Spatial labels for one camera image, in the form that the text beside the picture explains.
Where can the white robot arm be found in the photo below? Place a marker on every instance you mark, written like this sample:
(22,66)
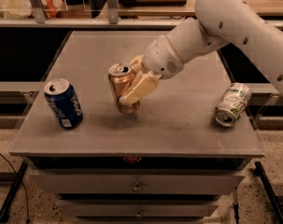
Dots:
(216,24)

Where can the upper grey drawer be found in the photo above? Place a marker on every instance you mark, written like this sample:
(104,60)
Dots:
(59,183)

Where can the green white can lying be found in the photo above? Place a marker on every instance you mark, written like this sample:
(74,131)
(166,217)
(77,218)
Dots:
(232,104)

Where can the lower grey drawer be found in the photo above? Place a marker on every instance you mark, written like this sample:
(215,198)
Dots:
(130,208)

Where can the orange La Croix can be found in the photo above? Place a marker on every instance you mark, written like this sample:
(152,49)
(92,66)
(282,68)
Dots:
(121,76)

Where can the red item in cabinet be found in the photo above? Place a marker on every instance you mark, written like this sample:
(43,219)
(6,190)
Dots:
(132,159)

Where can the grey drawer cabinet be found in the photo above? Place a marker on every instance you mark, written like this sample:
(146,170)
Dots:
(174,130)

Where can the grey drawer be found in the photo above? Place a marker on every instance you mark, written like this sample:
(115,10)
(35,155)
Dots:
(130,208)
(59,183)

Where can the orange white plastic bag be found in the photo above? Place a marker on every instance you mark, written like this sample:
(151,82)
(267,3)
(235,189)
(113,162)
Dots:
(22,9)

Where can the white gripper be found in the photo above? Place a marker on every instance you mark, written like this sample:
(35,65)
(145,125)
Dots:
(160,58)

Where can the blue Pepsi can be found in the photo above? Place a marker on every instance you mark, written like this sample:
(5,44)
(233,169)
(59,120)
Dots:
(63,102)

